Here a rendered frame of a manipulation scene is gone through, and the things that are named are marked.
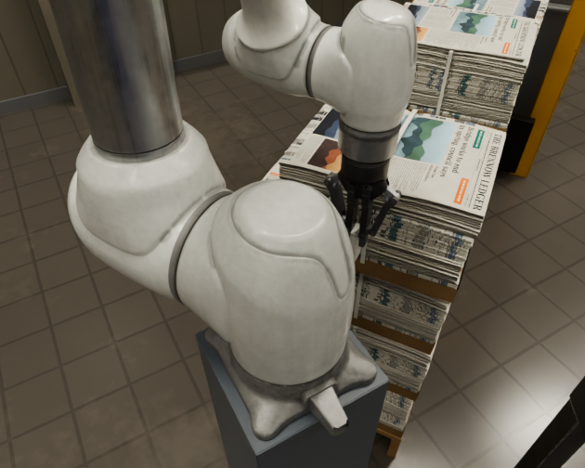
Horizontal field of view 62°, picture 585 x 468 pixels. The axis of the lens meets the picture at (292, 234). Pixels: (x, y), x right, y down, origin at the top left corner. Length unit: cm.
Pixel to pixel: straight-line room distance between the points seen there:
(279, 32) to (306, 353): 41
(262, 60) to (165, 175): 24
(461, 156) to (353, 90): 36
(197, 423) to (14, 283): 106
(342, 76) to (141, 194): 30
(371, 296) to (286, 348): 60
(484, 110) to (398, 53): 81
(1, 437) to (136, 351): 49
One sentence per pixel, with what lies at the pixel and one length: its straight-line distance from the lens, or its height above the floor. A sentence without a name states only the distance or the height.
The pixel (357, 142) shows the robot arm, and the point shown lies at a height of 120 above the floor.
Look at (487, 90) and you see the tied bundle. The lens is 141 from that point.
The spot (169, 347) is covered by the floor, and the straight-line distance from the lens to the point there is 195.
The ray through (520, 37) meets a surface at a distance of 150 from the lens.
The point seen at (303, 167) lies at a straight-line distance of 90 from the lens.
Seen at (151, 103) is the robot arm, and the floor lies 135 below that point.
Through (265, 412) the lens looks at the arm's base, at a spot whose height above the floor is 102.
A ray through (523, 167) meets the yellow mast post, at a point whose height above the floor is 6.
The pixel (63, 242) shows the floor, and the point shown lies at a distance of 249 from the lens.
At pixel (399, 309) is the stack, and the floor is 72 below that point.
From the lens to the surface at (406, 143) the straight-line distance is 99.
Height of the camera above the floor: 159
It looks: 44 degrees down
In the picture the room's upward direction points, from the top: 1 degrees counter-clockwise
